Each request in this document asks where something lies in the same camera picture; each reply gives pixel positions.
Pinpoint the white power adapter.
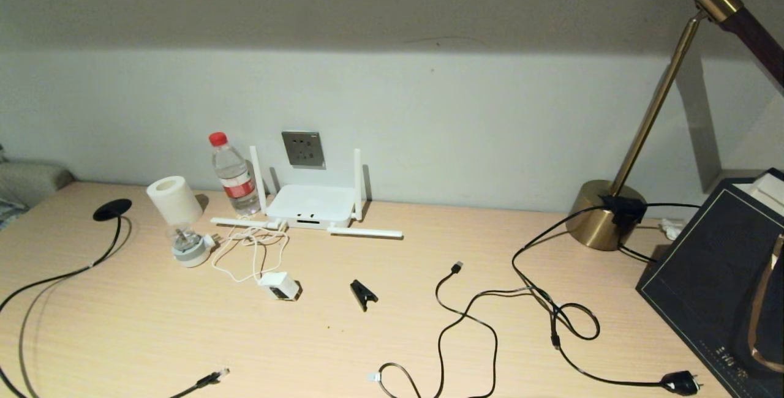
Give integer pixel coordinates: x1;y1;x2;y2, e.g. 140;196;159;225
258;272;302;301

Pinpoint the white router with antennas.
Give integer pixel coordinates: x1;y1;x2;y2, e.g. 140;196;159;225
210;146;404;239

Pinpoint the black clip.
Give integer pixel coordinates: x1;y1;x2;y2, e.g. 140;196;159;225
350;279;379;312

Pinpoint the clear bottle red cap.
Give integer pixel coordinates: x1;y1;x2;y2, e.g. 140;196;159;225
208;132;262;216

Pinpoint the brass desk lamp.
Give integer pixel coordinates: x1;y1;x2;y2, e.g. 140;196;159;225
565;0;784;252

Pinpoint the black block on lamp base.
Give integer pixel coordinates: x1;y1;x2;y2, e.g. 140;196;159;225
603;195;648;227

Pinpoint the black desk grommet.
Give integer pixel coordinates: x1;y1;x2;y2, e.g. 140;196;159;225
92;198;133;222

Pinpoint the grey cushion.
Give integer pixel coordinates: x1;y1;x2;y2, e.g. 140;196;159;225
0;144;75;230

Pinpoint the white box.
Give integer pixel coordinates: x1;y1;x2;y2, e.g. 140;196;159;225
733;173;784;218

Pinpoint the grey wall socket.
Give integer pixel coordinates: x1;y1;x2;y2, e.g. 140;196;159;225
282;131;325;169

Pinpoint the black USB cable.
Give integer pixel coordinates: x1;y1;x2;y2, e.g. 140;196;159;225
367;261;499;398

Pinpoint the black cable through grommet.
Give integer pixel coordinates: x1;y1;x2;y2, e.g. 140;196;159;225
0;217;125;398

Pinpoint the black bag gold handle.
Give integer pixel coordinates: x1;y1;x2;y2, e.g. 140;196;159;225
636;168;784;398

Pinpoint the black lamp power cord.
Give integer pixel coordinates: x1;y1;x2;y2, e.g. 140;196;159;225
513;202;702;397

